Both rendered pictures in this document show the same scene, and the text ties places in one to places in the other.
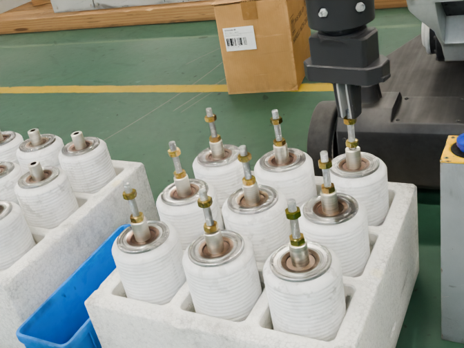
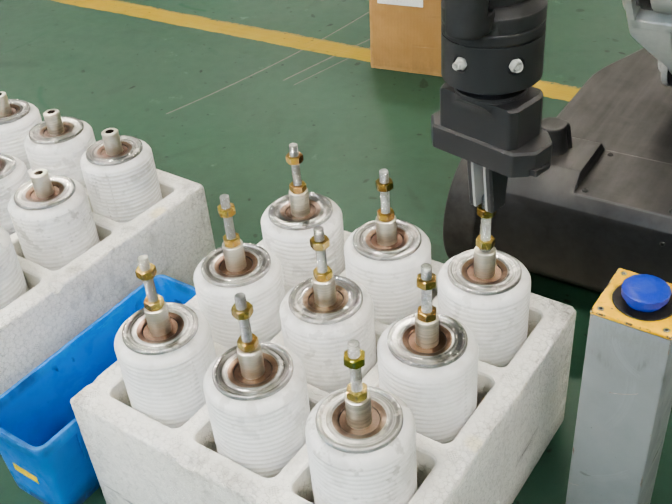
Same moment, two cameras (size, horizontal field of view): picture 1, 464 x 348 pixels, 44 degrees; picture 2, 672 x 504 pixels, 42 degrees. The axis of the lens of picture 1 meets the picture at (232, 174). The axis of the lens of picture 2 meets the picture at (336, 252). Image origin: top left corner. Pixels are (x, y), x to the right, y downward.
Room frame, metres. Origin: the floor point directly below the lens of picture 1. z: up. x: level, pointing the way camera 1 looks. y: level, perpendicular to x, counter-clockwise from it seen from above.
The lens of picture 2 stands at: (0.04, -0.10, 0.81)
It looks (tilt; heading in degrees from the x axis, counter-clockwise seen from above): 36 degrees down; 6
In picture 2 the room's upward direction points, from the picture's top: 5 degrees counter-clockwise
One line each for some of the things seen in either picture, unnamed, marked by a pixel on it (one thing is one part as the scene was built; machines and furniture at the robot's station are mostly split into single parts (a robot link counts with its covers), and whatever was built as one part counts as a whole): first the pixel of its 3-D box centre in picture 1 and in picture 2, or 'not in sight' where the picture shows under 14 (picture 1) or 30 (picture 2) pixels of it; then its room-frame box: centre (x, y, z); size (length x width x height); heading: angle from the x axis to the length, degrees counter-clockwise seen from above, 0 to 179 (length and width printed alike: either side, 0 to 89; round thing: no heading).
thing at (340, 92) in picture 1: (339, 94); (476, 173); (0.77, -0.17, 0.37); 0.03 x 0.02 x 0.06; 137
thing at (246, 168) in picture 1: (246, 169); (321, 259); (0.72, -0.02, 0.30); 0.01 x 0.01 x 0.08
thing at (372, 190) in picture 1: (358, 215); (481, 337); (0.76, -0.18, 0.16); 0.10 x 0.10 x 0.18
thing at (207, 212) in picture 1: (208, 215); (245, 327); (0.62, 0.04, 0.30); 0.01 x 0.01 x 0.08
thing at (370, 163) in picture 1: (353, 165); (484, 271); (0.76, -0.18, 0.25); 0.08 x 0.08 x 0.01
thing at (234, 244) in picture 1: (216, 248); (252, 370); (0.62, 0.04, 0.25); 0.08 x 0.08 x 0.01
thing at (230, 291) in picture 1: (228, 300); (264, 437); (0.62, 0.04, 0.16); 0.10 x 0.10 x 0.18
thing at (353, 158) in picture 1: (353, 157); (484, 261); (0.76, -0.18, 0.26); 0.02 x 0.02 x 0.03
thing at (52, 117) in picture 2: (35, 137); (54, 122); (1.11, 0.38, 0.26); 0.02 x 0.02 x 0.03
